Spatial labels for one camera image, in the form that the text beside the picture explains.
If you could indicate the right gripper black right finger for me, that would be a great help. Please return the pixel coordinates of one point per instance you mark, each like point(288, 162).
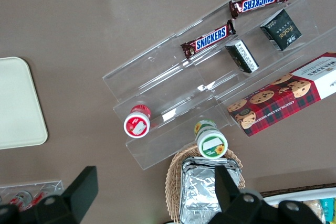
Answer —
point(225, 190)

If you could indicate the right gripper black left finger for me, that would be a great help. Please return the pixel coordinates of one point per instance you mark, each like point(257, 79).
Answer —
point(84, 187)

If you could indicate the aluminium foil tray stack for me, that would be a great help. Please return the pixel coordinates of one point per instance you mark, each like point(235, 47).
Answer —
point(197, 195)

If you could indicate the light oval wicker basket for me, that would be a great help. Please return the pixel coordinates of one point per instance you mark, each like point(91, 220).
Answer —
point(173, 182)

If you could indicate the cream plastic tray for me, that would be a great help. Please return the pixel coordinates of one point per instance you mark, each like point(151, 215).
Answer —
point(19, 103)

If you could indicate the clear acrylic bottle rack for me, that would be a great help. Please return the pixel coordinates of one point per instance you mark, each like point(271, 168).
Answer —
point(52, 185)

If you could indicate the red cola bottle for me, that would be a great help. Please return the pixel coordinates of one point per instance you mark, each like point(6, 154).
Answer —
point(21, 197)
point(39, 200)

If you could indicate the green lid yoghurt cup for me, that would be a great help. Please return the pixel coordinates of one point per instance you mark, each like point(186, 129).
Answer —
point(212, 145)

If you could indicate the white rectangular plastic bin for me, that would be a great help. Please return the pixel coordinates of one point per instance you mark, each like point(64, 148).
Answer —
point(283, 197)

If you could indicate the red lid yoghurt cup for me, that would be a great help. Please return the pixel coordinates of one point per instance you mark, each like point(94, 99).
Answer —
point(136, 125)

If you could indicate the clear bag of crackers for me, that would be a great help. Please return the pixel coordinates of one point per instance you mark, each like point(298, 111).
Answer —
point(313, 211)

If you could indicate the red tartan cookie box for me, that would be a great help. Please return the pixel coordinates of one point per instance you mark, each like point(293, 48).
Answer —
point(275, 100)

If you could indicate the teal snack packet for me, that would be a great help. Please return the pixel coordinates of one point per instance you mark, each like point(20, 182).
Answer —
point(326, 209)

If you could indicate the clear acrylic stepped shelf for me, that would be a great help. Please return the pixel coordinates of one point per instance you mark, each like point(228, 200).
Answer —
point(262, 77)
point(147, 82)

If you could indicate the small black box white side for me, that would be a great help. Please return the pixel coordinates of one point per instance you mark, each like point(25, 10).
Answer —
point(242, 57)

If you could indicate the brown Snickers bar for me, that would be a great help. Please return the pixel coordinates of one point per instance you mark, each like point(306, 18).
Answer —
point(210, 37)
point(258, 2)

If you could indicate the small black box gold print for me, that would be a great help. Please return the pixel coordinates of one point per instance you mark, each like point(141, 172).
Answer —
point(282, 31)

